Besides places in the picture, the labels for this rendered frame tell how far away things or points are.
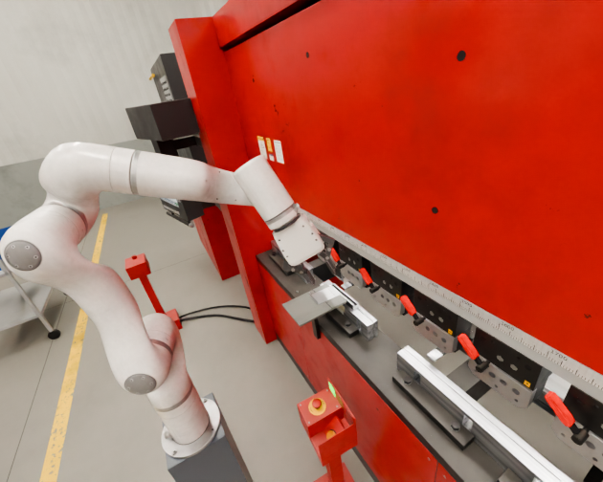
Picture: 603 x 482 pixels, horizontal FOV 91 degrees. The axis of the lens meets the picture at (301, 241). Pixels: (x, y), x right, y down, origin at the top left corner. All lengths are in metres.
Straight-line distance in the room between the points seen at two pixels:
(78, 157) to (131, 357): 0.46
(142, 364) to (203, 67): 1.52
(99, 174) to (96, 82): 7.24
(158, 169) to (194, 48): 1.32
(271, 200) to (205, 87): 1.32
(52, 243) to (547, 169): 0.89
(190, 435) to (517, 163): 1.11
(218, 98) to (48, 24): 6.32
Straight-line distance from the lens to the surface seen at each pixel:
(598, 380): 0.82
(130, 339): 0.85
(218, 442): 1.17
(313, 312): 1.42
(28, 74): 8.03
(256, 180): 0.65
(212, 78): 1.92
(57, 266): 0.72
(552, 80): 0.65
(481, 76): 0.70
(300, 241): 0.69
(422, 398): 1.27
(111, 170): 0.67
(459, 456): 1.23
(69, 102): 7.93
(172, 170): 0.65
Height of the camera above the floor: 1.96
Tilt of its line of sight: 29 degrees down
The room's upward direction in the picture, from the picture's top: 9 degrees counter-clockwise
